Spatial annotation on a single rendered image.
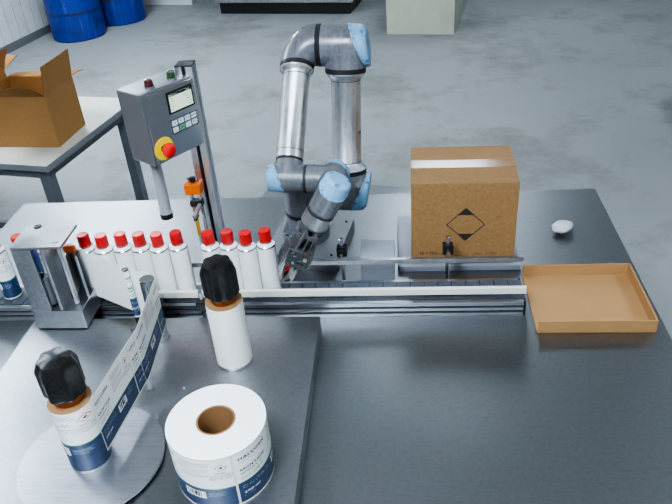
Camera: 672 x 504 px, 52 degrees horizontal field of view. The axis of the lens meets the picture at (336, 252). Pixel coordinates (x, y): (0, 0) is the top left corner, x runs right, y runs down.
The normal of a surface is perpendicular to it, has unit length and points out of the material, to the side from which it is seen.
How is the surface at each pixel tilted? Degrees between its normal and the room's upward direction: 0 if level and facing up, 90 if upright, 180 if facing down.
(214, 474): 90
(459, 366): 0
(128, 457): 0
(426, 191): 90
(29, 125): 90
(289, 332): 0
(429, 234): 90
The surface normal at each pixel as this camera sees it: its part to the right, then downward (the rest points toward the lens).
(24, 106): -0.17, 0.55
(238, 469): 0.45, 0.47
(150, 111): 0.78, 0.30
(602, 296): -0.07, -0.84
